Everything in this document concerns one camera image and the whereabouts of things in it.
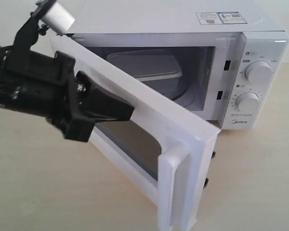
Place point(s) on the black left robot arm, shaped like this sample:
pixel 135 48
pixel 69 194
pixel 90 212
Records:
pixel 49 87

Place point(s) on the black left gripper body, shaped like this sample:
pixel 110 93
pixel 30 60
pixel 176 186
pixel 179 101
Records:
pixel 48 88

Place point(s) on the white microwave oven body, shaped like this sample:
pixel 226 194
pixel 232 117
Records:
pixel 215 55

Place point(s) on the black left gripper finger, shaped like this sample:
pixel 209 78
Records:
pixel 99 104

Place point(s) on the upper white power knob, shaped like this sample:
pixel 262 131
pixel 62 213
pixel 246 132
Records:
pixel 258 73

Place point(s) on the lower white timer knob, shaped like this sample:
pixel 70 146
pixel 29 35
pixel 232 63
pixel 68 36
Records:
pixel 248 102

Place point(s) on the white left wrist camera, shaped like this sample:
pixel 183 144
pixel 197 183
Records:
pixel 57 17

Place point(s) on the white lidded plastic container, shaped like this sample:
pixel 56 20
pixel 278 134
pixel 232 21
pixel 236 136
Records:
pixel 147 65

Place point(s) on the glass turntable plate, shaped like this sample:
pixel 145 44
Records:
pixel 184 92

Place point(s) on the white microwave door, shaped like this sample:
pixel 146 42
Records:
pixel 183 142

